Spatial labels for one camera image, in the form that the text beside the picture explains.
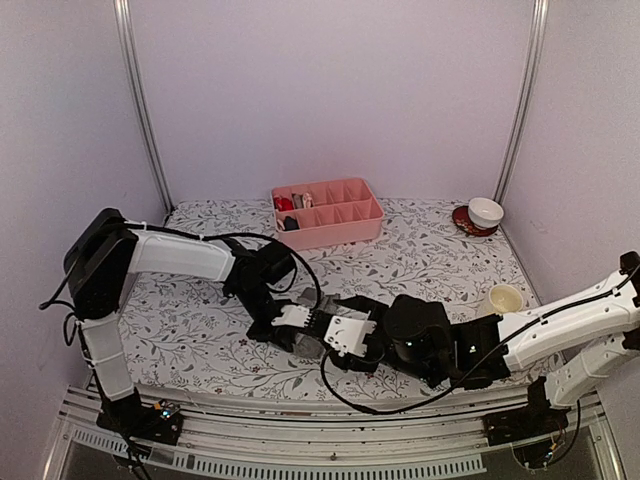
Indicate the pink divided organizer box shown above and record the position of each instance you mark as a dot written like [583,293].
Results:
[344,211]

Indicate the right aluminium frame post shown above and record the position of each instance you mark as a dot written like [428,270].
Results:
[533,57]

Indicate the grey boxer briefs lettered band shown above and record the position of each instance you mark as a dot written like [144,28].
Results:
[309,342]

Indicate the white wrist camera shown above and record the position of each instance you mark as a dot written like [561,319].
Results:
[346,335]
[296,316]

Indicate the aluminium frame post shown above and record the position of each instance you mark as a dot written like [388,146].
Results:
[533,57]
[124,25]

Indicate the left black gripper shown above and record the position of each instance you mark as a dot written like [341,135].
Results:
[283,336]

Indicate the cream ceramic mug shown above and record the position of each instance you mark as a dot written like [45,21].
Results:
[500,299]

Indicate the dark rolled cloth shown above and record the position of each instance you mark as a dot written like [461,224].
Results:
[290,223]

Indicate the left aluminium frame post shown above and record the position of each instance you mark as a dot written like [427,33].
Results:
[124,25]

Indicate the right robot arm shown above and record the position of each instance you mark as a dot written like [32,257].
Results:
[417,338]

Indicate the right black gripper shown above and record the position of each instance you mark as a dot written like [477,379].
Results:
[365,304]

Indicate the white small bowl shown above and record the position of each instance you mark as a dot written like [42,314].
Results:
[484,213]

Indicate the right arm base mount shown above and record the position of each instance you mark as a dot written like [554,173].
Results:
[534,419]

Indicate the red rolled cloth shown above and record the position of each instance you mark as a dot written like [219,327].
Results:
[283,204]

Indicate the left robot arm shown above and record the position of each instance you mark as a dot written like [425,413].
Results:
[112,249]

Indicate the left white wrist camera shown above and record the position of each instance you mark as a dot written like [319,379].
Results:
[296,316]

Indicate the red patterned saucer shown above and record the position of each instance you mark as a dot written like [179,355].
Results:
[462,221]

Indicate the grey underwear cream waistband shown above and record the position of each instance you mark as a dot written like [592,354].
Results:
[302,200]

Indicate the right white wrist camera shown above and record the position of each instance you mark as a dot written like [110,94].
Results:
[346,335]

